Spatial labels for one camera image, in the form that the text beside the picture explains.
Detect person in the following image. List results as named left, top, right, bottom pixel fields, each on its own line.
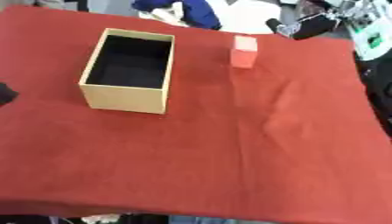
left=129, top=0, right=284, bottom=35

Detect red rectangular block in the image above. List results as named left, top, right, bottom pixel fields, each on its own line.
left=229, top=35, right=261, bottom=70

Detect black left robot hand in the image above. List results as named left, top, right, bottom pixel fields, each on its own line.
left=0, top=82, right=22, bottom=107

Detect tan cardboard box black inside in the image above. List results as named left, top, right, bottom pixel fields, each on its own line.
left=78, top=27, right=177, bottom=116

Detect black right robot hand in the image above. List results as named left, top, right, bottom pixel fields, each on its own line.
left=264, top=12, right=340, bottom=41

